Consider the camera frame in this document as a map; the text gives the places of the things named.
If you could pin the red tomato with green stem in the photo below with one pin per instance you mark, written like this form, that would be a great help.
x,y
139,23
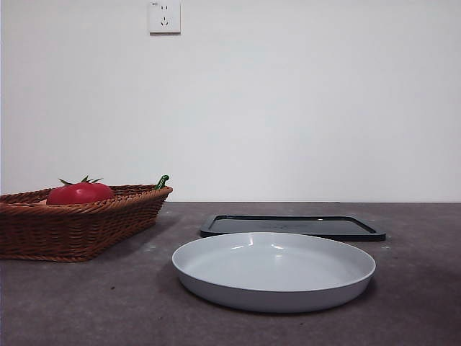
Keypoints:
x,y
81,194

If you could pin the white wall socket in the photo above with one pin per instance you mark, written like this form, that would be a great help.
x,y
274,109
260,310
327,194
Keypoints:
x,y
165,18

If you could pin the brown wicker basket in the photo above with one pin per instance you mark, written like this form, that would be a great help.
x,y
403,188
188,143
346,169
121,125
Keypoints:
x,y
72,230

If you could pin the black rectangular tray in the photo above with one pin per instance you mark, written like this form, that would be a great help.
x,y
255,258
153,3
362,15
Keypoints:
x,y
324,227

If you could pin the green vegetable stem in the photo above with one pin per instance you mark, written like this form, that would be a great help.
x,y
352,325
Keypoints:
x,y
162,181

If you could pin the pale grey round plate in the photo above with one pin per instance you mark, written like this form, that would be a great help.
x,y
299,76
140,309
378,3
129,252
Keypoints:
x,y
273,288

